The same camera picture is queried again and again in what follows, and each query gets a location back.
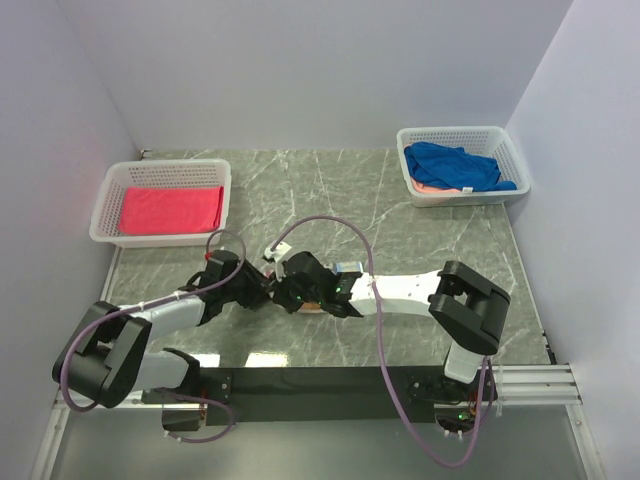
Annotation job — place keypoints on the white basket with towels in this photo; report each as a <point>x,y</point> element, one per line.
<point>488,141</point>

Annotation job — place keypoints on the aluminium rail frame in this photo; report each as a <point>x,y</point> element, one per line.
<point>537,430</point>

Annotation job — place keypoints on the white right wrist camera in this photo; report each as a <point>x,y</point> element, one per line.
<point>276,256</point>

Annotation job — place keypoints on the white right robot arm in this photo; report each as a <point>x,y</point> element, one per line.
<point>468,306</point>

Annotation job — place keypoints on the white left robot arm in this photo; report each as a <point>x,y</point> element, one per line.
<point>107,357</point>

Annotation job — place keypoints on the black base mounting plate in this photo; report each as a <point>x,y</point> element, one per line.
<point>214,396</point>

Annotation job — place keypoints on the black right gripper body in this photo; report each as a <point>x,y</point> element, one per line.
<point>293,297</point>

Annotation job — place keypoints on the pink red towel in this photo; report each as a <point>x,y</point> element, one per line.
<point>171,211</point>

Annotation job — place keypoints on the peach orange towel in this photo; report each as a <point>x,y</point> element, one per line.
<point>431,190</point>

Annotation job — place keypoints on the empty white plastic basket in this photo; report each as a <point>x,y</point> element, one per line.
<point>174,173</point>

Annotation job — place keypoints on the beige patterned towel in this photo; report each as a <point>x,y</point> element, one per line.
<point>336,268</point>

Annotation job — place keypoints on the blue towel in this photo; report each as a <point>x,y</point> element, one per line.
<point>453,167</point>

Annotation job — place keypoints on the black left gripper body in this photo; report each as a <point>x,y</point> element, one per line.
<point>246,287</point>

